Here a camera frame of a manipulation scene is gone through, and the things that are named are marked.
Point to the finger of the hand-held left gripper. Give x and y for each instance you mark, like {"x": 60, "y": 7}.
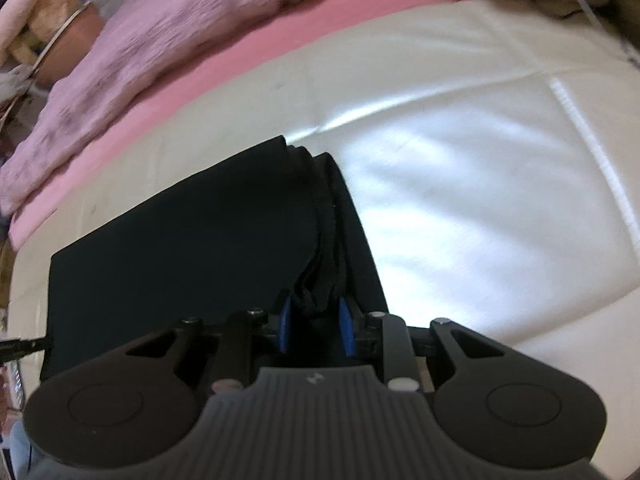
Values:
{"x": 25, "y": 349}

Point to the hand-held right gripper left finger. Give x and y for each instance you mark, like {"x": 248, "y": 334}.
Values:
{"x": 286, "y": 327}

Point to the cream quilted mattress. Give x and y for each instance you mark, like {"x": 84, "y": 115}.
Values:
{"x": 475, "y": 185}

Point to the pink bed sheet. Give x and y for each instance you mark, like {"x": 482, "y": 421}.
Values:
{"x": 225, "y": 70}

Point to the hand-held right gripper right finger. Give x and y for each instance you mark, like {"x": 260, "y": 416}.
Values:
{"x": 346, "y": 327}

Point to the brown floral bedding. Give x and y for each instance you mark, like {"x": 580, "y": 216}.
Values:
{"x": 42, "y": 25}

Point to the black pants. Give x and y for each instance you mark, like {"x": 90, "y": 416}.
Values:
{"x": 175, "y": 250}

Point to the pink fluffy blanket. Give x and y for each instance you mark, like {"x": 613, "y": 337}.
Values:
{"x": 175, "y": 25}

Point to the light blue cloth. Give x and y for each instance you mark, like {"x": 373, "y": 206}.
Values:
{"x": 20, "y": 450}

